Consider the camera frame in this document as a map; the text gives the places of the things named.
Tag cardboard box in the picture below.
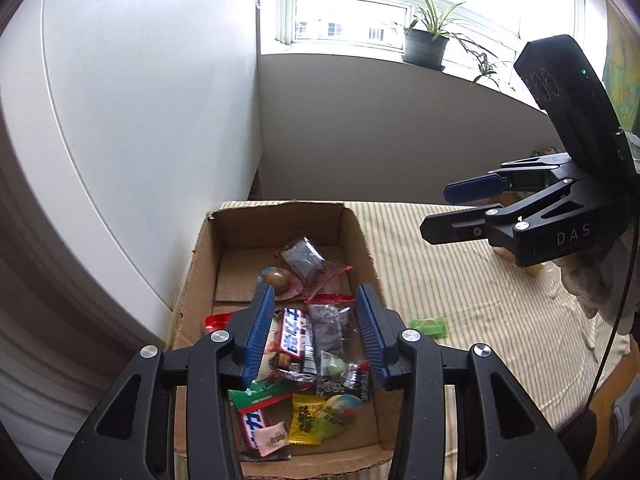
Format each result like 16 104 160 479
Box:
169 201 397 480

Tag dark plum packet red trim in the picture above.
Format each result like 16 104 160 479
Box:
304 294 357 377

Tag red strawberry jelly packet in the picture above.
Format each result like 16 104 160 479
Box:
204 311 237 335

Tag person's right hand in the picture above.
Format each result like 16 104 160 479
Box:
560 231 634 320

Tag brown chocolate bar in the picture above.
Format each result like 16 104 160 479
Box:
275 307 310 362
236 405 292 462

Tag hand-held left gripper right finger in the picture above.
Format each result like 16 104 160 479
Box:
355 283 587 480

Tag green blue jelly cup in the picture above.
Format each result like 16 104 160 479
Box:
315 393 364 438

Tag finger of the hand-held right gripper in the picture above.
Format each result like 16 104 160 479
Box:
419 178 577 247
443 155 584 207

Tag brown egg packet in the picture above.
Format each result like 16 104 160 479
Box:
256 266 302 297

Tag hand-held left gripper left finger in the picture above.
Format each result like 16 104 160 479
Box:
52 282 277 480

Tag white ribbed panel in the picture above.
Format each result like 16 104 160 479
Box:
0 160 168 466

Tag small black chocolate wrapper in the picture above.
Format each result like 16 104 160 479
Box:
314 361 374 404

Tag red green meat snack packet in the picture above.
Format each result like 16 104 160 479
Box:
229 379 313 413

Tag yellow green wall picture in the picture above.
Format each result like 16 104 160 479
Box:
601 35 640 133

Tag black cable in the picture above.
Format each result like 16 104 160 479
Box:
580 270 632 441

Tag pink candy wrapper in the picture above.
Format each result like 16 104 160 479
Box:
256 421 290 459

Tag potted spider plant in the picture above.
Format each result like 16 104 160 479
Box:
401 0 502 92

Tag clear packet dark plums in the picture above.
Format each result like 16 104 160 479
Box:
279 236 354 295

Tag pale green candy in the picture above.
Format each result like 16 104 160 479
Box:
319 350 348 380

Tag yellow candy packet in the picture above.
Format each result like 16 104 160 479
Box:
289 393 327 447

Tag bright green snack packet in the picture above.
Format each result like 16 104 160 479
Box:
408 315 448 339

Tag white cabinet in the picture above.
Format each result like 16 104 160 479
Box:
0 0 264 353

